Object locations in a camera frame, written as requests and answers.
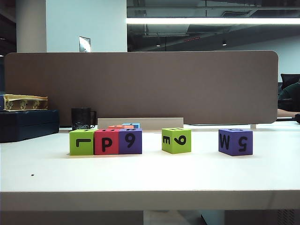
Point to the person in dark green shirt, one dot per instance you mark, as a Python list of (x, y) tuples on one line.
[(290, 96)]

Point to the white divider foot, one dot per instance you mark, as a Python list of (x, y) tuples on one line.
[(253, 126)]

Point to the purple block with G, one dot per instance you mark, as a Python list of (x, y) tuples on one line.
[(234, 151)]

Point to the black office chair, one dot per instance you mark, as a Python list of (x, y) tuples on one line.
[(289, 78)]

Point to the metal wall plate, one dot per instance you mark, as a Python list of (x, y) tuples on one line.
[(84, 44)]

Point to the person bare forearm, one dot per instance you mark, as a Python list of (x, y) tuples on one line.
[(287, 113)]

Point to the black round object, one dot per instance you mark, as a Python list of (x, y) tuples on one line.
[(297, 118)]

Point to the purple block with 9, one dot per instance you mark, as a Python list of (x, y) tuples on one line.
[(136, 148)]

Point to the yellow patterned box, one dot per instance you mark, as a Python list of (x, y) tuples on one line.
[(25, 103)]

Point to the blue block with fish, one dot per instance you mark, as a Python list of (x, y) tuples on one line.
[(135, 125)]

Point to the orange foam block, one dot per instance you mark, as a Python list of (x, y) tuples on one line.
[(117, 126)]

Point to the red block with P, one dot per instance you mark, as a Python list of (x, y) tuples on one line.
[(113, 150)]

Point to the dark blue case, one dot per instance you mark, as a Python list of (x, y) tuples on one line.
[(28, 126)]

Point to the red LED sign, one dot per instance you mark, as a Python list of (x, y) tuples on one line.
[(192, 39)]

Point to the black mug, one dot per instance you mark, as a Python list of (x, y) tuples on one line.
[(80, 118)]

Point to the ceiling light strip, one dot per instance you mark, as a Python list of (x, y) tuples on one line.
[(211, 20)]

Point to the brown desk divider panel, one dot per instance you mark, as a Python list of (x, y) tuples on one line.
[(164, 89)]

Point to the green block with N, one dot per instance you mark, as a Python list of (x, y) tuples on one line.
[(185, 148)]

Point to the green block with L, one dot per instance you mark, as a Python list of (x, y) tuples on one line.
[(82, 150)]

